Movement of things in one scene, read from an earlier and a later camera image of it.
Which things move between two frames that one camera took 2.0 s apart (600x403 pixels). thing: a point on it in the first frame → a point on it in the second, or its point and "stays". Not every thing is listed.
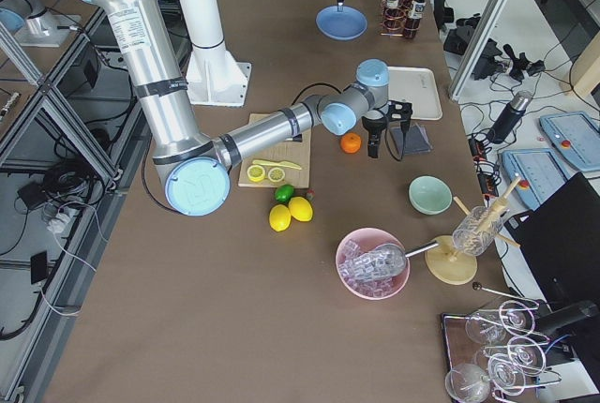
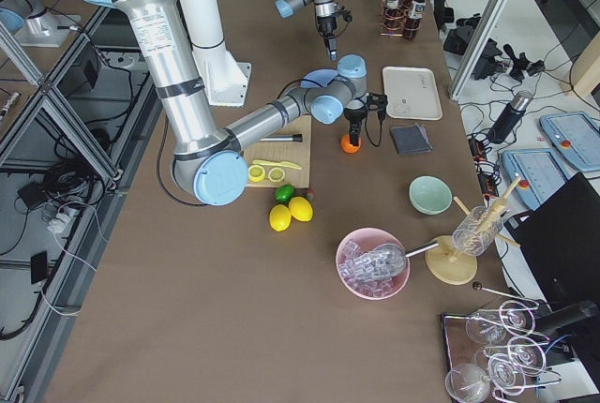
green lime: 284,192 stays
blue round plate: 348,24 → 319,78
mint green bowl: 429,195 stays
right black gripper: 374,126 → 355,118
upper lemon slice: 276,174 stays
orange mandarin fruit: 351,142 stays
